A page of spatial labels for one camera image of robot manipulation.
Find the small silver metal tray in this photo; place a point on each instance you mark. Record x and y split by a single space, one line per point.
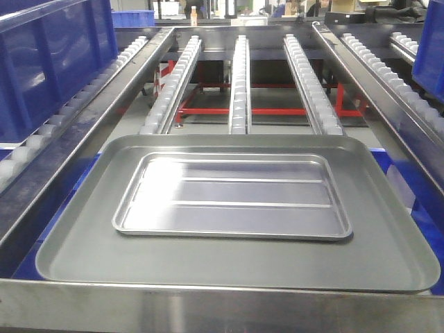
233 195

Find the large grey serving tray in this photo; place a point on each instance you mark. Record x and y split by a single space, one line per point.
86 249

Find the blue bin under tray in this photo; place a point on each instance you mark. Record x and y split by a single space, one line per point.
399 180

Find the centre white roller track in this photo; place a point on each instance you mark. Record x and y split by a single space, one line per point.
240 110

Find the centre-left white roller track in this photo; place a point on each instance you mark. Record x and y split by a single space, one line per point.
163 111

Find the centre-right white roller track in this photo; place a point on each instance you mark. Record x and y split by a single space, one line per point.
320 112

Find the orange bottle in background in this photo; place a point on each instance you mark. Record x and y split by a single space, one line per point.
194 16

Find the small blue background crate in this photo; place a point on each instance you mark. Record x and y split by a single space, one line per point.
133 18

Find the blue plastic bin left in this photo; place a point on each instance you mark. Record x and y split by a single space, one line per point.
50 50

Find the blue plastic bin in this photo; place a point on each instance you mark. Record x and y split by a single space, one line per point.
428 66
50 50

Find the left white roller track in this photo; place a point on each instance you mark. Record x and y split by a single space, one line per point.
21 156

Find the right white roller track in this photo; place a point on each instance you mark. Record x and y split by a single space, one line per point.
420 107

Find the blue plastic bin right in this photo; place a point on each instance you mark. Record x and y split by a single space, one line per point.
428 66

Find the red metal floor frame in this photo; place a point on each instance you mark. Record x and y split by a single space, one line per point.
274 97

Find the steel left divider rail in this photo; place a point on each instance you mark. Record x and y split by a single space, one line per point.
82 135

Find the steel divider rail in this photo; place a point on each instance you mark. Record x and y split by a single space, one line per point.
82 135
422 143

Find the steel right divider rail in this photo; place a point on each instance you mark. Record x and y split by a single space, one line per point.
422 143

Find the steel front rack rail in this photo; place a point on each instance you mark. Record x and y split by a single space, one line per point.
41 306

